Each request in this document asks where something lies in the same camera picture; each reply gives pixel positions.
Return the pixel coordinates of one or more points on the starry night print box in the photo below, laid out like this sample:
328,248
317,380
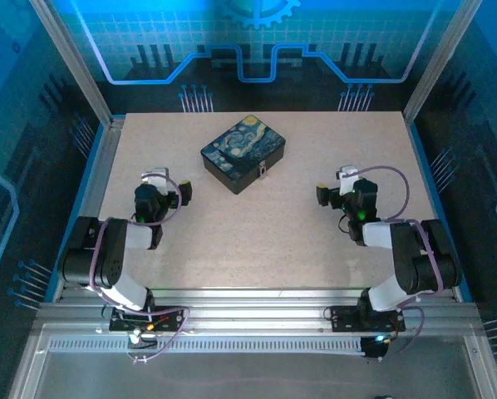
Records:
240,145

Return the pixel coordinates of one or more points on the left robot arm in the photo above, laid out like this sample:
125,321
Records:
111,249

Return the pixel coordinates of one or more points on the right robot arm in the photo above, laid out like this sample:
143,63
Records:
406,253

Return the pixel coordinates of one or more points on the black control box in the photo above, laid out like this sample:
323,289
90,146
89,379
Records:
375,347

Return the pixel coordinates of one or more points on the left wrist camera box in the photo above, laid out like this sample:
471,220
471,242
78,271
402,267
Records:
159,172

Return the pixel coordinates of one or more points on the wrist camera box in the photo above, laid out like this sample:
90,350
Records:
348,170
159,172

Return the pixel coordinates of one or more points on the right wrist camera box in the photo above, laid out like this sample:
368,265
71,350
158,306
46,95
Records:
348,170

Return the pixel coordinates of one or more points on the aluminium side rail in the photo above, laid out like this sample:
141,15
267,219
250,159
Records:
101,166

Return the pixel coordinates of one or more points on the blue side rail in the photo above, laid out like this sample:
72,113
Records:
425,166

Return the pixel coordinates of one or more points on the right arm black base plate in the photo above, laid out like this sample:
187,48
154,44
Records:
344,318

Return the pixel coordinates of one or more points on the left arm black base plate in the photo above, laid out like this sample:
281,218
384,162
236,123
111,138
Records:
169,320

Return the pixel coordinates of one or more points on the long aluminium frame rail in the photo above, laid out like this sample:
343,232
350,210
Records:
252,309

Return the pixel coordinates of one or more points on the aluminium frame post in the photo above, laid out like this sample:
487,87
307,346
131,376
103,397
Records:
438,62
75,62

